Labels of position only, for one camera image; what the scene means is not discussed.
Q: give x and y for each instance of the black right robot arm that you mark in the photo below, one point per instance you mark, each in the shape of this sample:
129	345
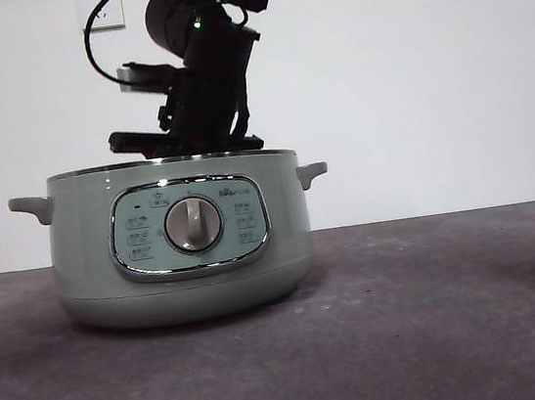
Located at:
170	20

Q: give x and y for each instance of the pale green electric pot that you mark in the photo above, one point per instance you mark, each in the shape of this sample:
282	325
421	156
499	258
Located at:
87	253

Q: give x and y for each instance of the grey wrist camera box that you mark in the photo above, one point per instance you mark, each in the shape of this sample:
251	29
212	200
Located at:
143	78

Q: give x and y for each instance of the white wall socket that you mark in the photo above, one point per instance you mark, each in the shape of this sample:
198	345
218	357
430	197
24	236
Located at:
112	13

